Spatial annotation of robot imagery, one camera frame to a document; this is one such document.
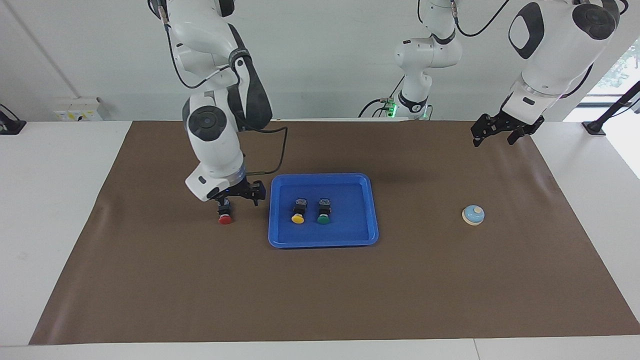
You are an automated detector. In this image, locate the red push button switch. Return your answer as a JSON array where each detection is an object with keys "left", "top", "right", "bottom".
[{"left": 217, "top": 198, "right": 235, "bottom": 226}]

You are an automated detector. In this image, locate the yellow push button switch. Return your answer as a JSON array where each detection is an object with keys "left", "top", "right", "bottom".
[{"left": 290, "top": 197, "right": 308, "bottom": 225}]

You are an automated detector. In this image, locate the green push button switch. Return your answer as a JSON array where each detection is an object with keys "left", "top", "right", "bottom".
[{"left": 316, "top": 197, "right": 334, "bottom": 225}]

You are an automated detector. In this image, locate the light blue call bell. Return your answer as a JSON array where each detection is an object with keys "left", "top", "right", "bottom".
[{"left": 461, "top": 204, "right": 486, "bottom": 226}]

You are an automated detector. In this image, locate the blue plastic tray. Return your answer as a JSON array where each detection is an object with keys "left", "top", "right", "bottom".
[{"left": 267, "top": 172, "right": 380, "bottom": 249}]

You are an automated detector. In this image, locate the brown table mat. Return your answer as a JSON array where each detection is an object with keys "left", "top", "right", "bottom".
[{"left": 28, "top": 119, "right": 640, "bottom": 346}]

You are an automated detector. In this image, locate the bright window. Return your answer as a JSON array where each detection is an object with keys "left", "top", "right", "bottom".
[{"left": 585, "top": 37, "right": 640, "bottom": 108}]

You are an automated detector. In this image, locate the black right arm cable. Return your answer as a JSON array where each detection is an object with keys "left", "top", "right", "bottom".
[{"left": 159, "top": 0, "right": 289, "bottom": 177}]

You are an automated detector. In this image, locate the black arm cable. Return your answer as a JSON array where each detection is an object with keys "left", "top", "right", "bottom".
[
  {"left": 159, "top": 0, "right": 289, "bottom": 177},
  {"left": 418, "top": 0, "right": 512, "bottom": 39}
]

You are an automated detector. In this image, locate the black desk mount stand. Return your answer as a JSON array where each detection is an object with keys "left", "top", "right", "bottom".
[{"left": 582, "top": 80, "right": 640, "bottom": 137}]

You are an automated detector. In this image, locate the black base power cable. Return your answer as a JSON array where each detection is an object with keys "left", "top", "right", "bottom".
[{"left": 358, "top": 75, "right": 407, "bottom": 119}]

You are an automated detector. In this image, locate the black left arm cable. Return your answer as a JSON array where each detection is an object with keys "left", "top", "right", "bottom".
[{"left": 418, "top": 0, "right": 512, "bottom": 39}]

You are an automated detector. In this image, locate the white wall socket box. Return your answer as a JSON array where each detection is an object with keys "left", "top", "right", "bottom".
[{"left": 52, "top": 96, "right": 107, "bottom": 122}]

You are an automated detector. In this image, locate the black desk clamp mount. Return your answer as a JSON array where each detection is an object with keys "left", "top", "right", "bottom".
[{"left": 0, "top": 104, "right": 27, "bottom": 136}]

